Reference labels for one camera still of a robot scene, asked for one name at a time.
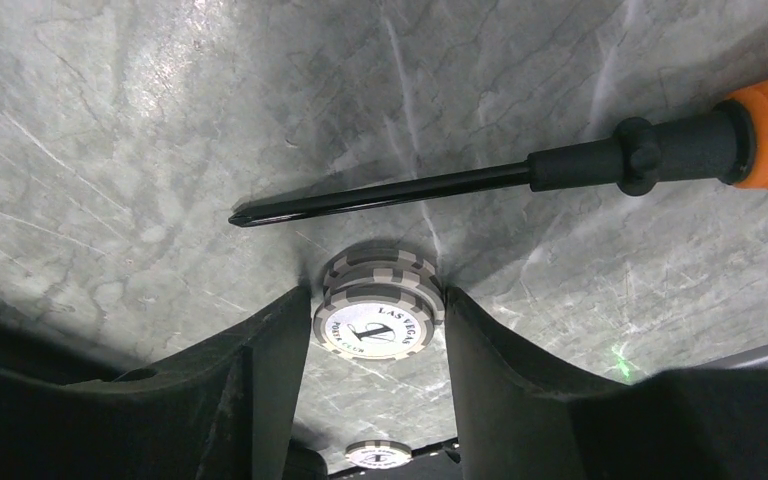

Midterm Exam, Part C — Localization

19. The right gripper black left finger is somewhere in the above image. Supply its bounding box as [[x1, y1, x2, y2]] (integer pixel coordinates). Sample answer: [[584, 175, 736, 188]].
[[0, 286, 311, 479]]

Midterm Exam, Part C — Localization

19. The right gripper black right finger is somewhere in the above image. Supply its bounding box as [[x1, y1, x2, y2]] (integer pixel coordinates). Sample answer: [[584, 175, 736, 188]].
[[444, 287, 768, 479]]

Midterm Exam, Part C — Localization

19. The orange handled screwdriver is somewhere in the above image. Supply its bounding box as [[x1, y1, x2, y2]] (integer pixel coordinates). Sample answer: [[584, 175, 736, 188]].
[[228, 80, 768, 228]]

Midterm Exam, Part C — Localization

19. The white poker chip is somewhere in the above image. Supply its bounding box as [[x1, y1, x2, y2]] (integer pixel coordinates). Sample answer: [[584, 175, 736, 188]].
[[313, 286, 435, 361], [345, 440, 413, 470], [323, 247, 445, 325]]

